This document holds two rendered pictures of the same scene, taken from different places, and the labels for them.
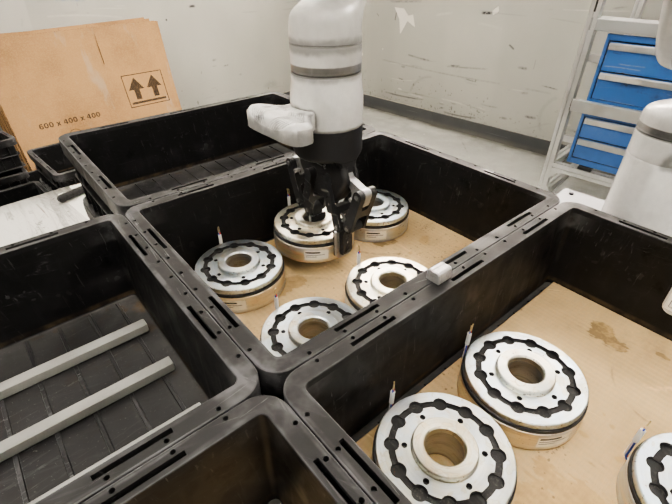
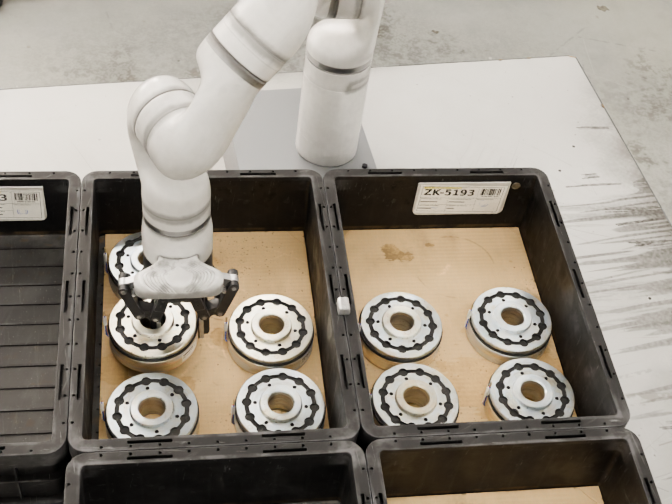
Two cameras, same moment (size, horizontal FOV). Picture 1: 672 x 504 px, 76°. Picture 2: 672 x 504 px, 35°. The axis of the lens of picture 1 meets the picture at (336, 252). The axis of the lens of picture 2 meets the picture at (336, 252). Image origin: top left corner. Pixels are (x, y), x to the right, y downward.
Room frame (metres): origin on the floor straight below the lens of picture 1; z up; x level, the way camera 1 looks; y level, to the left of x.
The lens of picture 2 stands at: (-0.03, 0.59, 1.87)
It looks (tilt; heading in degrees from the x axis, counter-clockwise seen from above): 48 degrees down; 297
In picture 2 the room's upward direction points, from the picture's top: 9 degrees clockwise
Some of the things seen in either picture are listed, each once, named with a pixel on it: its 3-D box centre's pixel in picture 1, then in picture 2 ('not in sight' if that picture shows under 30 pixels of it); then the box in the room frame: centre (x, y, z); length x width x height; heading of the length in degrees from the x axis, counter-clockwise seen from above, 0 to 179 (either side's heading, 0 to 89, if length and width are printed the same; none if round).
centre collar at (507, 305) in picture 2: not in sight; (512, 317); (0.14, -0.26, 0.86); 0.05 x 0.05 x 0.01
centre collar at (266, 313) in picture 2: (392, 281); (271, 325); (0.37, -0.06, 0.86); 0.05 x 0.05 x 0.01
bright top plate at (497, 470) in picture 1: (443, 451); (415, 400); (0.18, -0.08, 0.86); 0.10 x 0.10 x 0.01
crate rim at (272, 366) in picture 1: (348, 212); (209, 299); (0.43, -0.01, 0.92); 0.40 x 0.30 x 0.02; 130
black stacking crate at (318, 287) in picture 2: (347, 250); (209, 326); (0.43, -0.01, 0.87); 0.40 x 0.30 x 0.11; 130
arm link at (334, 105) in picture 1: (312, 94); (177, 239); (0.44, 0.02, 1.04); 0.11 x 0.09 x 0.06; 130
